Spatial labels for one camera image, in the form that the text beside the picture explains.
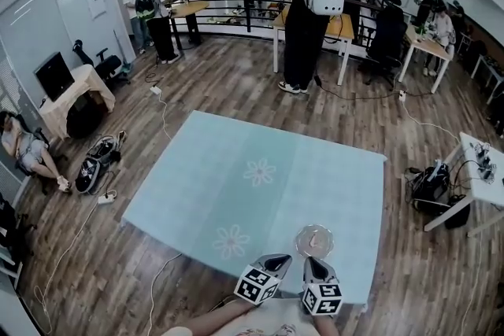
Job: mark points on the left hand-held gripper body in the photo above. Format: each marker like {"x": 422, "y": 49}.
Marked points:
{"x": 258, "y": 283}

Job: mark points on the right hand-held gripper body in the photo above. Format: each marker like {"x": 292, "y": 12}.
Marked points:
{"x": 321, "y": 293}

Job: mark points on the clear glass plate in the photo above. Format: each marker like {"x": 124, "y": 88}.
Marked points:
{"x": 305, "y": 244}

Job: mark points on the pink shrimp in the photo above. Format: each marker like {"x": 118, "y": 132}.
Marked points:
{"x": 315, "y": 240}

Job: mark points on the person's left forearm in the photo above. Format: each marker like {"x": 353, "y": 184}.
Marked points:
{"x": 212, "y": 320}

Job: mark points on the person's right forearm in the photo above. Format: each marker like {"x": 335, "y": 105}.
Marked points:
{"x": 325, "y": 326}

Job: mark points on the person's light patterned shirt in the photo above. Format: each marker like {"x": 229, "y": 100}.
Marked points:
{"x": 271, "y": 318}

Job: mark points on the light blue flowered tablecloth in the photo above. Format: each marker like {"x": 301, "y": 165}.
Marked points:
{"x": 252, "y": 200}

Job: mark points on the small black bag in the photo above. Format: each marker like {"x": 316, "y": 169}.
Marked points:
{"x": 458, "y": 212}

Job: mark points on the white power strip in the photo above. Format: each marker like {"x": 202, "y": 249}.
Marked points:
{"x": 402, "y": 95}
{"x": 156, "y": 90}
{"x": 107, "y": 198}

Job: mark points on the black floor bag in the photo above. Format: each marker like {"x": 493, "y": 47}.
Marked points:
{"x": 88, "y": 175}
{"x": 104, "y": 151}

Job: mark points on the small black office chair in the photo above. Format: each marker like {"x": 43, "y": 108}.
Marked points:
{"x": 108, "y": 67}

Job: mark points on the table with cream cloth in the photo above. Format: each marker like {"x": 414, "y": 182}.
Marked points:
{"x": 88, "y": 80}

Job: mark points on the wooden table with white legs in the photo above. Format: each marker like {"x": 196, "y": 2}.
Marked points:
{"x": 339, "y": 29}
{"x": 429, "y": 47}

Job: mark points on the large black office chair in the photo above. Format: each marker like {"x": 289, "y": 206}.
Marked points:
{"x": 388, "y": 35}

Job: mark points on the wooden high table black leg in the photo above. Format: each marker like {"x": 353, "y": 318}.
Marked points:
{"x": 193, "y": 6}

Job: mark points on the black monitor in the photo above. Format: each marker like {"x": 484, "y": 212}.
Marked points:
{"x": 55, "y": 76}

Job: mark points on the black and green backpack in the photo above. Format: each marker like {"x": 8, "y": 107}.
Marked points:
{"x": 145, "y": 4}

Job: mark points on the white wall paper sheet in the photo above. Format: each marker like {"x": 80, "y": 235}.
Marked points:
{"x": 97, "y": 6}

